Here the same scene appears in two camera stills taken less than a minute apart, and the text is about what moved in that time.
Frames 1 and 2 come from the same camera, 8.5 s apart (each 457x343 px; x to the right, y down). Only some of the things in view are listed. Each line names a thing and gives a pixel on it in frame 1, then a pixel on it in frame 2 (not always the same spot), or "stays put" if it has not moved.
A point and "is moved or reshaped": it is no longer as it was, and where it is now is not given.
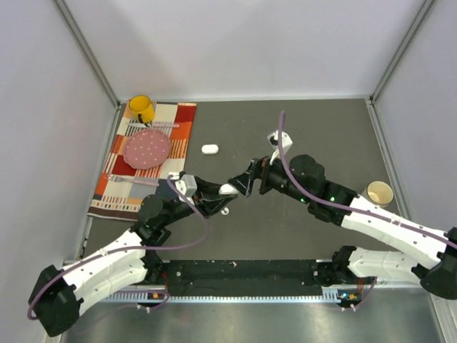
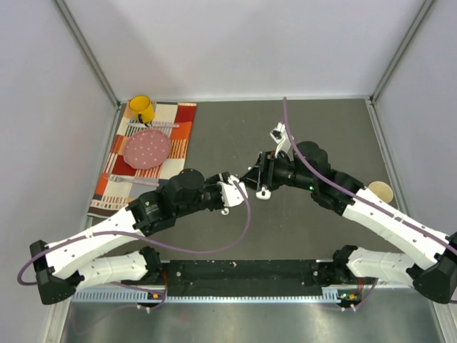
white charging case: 210,148 is moved or reshaped
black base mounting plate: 243,278 stays put
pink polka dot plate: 147,149 stays put
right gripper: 260,169 stays put
